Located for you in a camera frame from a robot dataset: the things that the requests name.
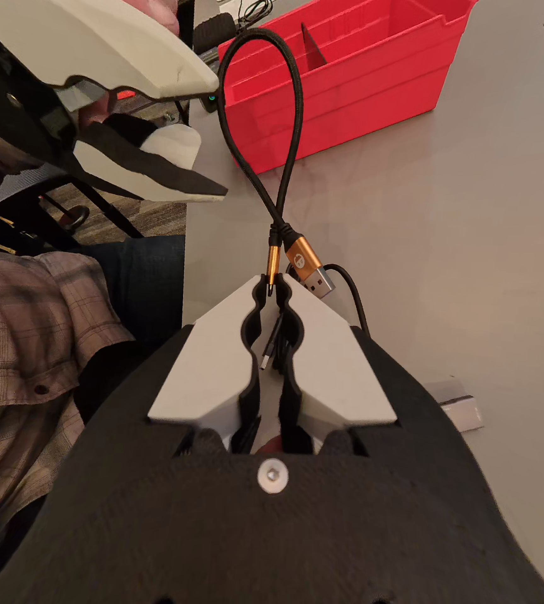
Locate black cable with black plugs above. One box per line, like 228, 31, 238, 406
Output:
260, 263, 372, 376

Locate grey usb hub with cable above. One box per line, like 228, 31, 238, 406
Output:
435, 377, 486, 433

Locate red plastic bin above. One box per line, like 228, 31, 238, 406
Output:
218, 0, 479, 174

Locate black chair base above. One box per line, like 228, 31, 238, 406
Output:
0, 177, 146, 258

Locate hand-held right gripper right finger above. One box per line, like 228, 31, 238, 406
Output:
277, 274, 398, 455

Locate person's plaid shirt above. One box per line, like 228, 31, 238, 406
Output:
0, 249, 137, 536

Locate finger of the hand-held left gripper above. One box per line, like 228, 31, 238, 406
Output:
0, 0, 220, 102
70, 124, 229, 204

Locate person's left hand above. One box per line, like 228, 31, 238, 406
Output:
80, 0, 181, 129

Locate braided black cable orange plugs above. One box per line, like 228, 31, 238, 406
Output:
216, 27, 337, 301

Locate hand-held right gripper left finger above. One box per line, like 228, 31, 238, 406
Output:
147, 274, 266, 454

